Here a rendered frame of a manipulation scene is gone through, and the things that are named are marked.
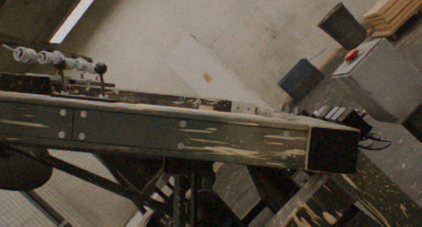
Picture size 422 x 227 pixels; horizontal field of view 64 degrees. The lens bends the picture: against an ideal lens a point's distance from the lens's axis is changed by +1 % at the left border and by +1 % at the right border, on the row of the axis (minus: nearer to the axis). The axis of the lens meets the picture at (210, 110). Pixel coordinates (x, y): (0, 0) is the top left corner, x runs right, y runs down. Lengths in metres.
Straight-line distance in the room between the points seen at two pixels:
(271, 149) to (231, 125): 0.11
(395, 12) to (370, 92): 3.65
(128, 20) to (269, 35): 2.79
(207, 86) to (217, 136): 4.56
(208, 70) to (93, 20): 3.00
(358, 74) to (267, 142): 0.26
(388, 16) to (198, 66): 2.67
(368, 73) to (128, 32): 6.48
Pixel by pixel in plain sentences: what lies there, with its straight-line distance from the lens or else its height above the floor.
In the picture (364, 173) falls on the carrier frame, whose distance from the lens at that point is 0.88.
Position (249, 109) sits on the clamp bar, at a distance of 1.75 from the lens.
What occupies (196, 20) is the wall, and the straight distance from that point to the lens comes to 6.78.
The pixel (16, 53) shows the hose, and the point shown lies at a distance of 1.66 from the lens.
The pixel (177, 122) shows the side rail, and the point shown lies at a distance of 0.79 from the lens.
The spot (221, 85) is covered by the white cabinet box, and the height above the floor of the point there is 1.12.
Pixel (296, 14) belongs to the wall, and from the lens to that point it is 6.75.
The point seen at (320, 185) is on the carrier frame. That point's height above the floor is 0.79.
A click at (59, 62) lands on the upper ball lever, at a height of 1.51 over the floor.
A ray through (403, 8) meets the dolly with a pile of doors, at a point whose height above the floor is 0.23.
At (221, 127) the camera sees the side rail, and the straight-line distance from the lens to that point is 0.79.
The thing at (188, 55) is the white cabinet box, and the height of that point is 1.81.
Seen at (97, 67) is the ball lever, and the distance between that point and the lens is 1.04.
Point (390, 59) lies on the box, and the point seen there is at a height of 0.88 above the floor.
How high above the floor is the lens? 1.12
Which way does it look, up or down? 2 degrees down
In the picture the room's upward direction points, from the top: 47 degrees counter-clockwise
